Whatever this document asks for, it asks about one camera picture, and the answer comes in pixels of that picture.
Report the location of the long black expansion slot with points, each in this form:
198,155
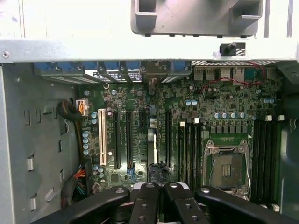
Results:
116,140
168,140
130,140

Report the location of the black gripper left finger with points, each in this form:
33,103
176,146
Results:
144,207

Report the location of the short black expansion slot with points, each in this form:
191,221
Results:
143,119

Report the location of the black intrusion switch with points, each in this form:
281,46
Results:
231,49

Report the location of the open dark PC case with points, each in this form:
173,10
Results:
140,49

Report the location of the CPU socket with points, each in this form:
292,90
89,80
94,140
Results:
226,168

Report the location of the white expansion slot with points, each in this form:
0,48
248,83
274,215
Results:
101,137

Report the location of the white power connector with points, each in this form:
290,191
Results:
81,107

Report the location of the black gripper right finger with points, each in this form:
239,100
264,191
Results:
187,207

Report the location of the green Dell motherboard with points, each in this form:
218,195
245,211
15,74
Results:
163,98

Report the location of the grey plastic parts rack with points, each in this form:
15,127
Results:
187,23

